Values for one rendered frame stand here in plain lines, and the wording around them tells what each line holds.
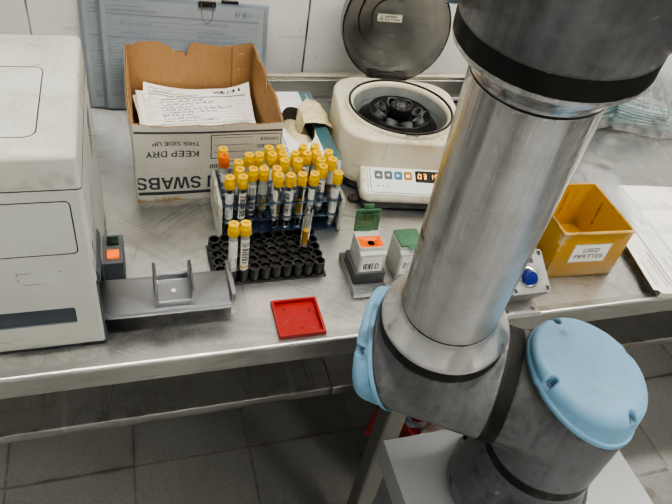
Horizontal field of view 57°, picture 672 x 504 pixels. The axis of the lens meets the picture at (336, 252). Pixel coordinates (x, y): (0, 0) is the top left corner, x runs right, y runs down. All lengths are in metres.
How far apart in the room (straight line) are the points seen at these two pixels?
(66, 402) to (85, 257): 0.85
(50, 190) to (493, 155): 0.47
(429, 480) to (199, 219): 0.56
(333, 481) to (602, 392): 1.25
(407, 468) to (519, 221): 0.40
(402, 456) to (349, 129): 0.59
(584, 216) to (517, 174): 0.83
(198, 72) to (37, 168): 0.64
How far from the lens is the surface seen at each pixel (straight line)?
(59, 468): 1.81
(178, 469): 1.76
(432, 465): 0.76
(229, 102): 1.24
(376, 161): 1.12
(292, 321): 0.90
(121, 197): 1.10
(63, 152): 0.69
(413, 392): 0.58
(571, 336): 0.62
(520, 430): 0.60
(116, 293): 0.89
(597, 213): 1.19
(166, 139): 1.02
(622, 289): 1.16
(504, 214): 0.41
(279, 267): 0.94
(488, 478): 0.70
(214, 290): 0.88
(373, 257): 0.93
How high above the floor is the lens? 1.55
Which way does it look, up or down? 42 degrees down
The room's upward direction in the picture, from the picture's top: 11 degrees clockwise
